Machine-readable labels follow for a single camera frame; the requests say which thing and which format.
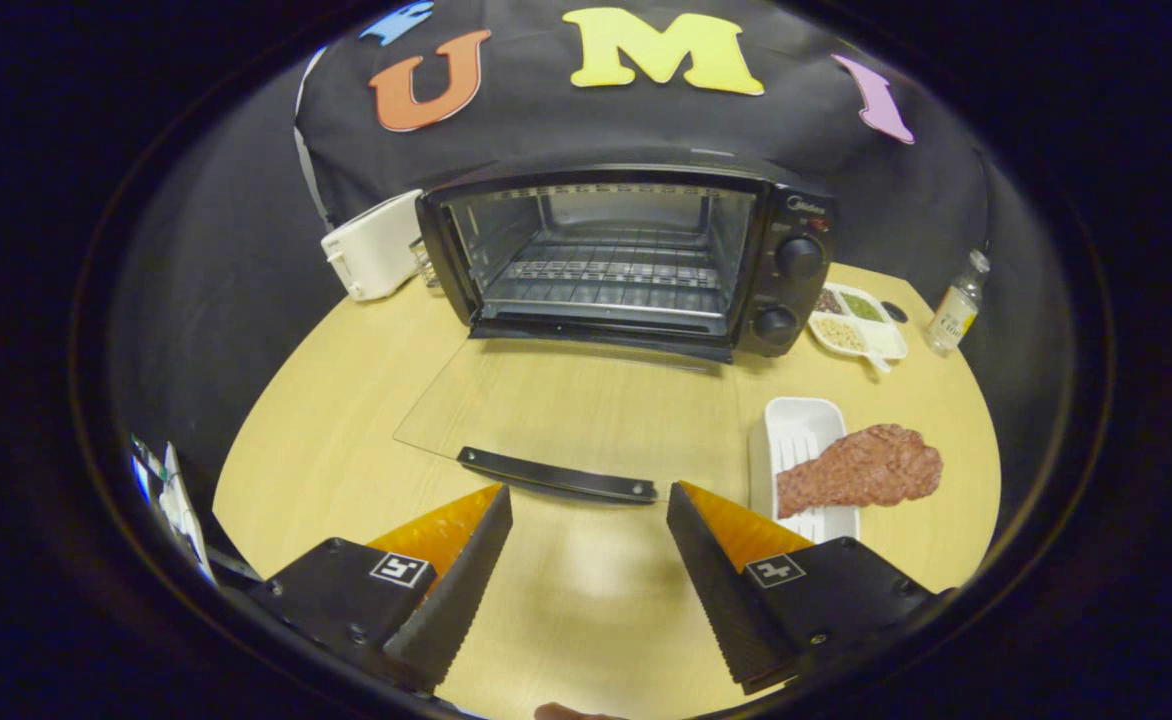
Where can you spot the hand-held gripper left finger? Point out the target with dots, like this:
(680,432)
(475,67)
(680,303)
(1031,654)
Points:
(461,590)

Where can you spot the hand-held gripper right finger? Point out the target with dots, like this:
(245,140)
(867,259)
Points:
(721,590)

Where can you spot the brown meat piece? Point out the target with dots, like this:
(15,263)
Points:
(866,470)

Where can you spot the black toaster oven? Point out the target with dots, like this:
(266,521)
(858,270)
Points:
(796,300)

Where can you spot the white bread toaster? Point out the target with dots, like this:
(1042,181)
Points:
(376,245)

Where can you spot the white rectangular tray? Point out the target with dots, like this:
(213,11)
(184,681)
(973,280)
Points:
(796,425)

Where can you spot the white divided condiment dish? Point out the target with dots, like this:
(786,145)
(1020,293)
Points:
(861,325)

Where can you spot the small black round cap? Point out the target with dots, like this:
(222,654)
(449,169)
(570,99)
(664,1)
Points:
(895,312)

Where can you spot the clear glass bottle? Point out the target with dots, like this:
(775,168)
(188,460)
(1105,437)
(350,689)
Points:
(954,315)

